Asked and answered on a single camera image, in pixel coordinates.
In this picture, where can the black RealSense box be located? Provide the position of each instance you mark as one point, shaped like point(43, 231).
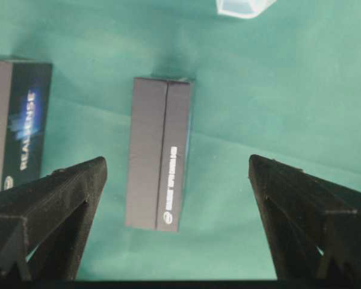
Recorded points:
point(158, 152)
point(24, 98)

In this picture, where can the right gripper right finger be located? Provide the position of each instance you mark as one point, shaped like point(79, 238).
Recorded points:
point(313, 226)

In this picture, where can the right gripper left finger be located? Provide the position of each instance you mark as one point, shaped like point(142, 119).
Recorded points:
point(45, 224)

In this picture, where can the clear plastic storage case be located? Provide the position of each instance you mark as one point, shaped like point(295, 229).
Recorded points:
point(243, 9)

